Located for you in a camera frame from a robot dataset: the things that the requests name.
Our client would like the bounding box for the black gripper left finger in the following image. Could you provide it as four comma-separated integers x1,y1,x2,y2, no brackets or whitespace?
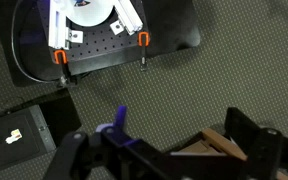
43,106,171,180

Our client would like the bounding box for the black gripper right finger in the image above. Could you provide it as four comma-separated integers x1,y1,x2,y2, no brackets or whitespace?
224,107,288,180

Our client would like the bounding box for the wooden drawer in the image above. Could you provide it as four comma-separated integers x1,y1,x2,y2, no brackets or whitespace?
171,128,288,180

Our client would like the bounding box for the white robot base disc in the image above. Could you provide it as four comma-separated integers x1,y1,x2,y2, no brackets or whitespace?
63,0,113,27

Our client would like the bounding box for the black computer tower case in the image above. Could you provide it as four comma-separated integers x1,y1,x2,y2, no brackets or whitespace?
0,89,81,170

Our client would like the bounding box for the orange clamp near left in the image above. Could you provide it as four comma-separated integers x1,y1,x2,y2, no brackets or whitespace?
54,50,67,64

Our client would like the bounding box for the orange clamp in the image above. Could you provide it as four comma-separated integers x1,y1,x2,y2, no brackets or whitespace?
138,31,150,47
54,50,67,64

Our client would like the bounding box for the orange clamp near right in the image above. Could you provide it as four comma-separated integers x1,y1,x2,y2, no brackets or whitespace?
138,31,150,47

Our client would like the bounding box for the black cable loop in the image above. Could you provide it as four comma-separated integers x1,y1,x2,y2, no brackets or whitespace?
11,0,57,84

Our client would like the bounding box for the silver aluminium rail right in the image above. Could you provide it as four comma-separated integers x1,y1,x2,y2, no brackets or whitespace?
110,0,143,35

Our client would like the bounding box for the silver aluminium rail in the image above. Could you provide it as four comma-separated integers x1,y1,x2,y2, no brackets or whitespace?
48,0,67,49
110,0,143,35

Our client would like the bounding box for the silver aluminium rail left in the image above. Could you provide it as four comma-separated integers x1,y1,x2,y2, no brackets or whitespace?
48,0,67,49

